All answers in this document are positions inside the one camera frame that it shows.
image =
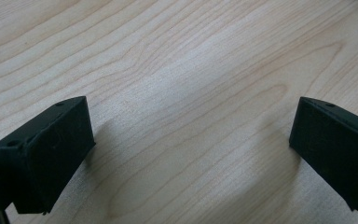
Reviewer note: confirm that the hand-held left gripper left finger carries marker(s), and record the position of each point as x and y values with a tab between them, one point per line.
49	155

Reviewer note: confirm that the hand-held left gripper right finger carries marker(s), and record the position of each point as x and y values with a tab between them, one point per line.
338	155

